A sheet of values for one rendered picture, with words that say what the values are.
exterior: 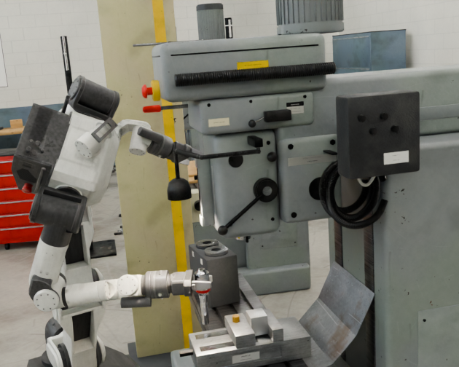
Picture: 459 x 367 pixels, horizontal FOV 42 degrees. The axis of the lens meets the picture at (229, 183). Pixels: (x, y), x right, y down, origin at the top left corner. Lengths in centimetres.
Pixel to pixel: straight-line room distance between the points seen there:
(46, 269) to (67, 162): 33
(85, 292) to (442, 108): 125
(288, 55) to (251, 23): 945
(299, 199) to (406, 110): 42
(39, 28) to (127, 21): 736
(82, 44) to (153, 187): 737
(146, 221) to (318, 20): 212
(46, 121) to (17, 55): 886
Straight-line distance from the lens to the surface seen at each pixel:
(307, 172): 176
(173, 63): 163
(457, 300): 198
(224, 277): 222
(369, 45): 898
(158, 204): 358
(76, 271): 230
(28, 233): 651
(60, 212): 183
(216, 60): 164
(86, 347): 251
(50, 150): 191
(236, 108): 167
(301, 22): 177
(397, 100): 156
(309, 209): 179
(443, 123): 195
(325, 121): 177
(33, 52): 1078
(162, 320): 382
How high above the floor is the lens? 185
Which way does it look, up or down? 12 degrees down
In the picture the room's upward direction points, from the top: 4 degrees counter-clockwise
